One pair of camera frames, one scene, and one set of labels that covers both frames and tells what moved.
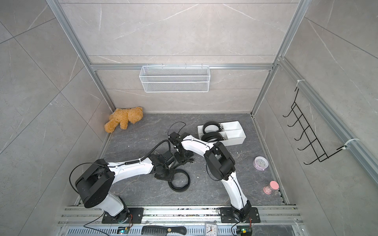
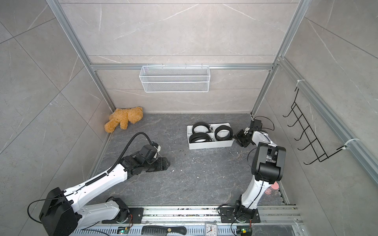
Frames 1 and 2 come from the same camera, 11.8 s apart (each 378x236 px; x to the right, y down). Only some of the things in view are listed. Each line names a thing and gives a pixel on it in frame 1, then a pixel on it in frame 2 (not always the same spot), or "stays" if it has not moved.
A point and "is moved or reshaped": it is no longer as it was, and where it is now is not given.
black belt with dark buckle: (211, 135) is moved or reshaped
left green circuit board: (122, 230) stays
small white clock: (211, 229) stays
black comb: (155, 230) stays
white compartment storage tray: (233, 133) is moved or reshaped
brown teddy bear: (122, 116) stays
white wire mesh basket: (174, 78) stays
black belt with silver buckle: (220, 127) to (209, 127)
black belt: (177, 189) to (225, 128)
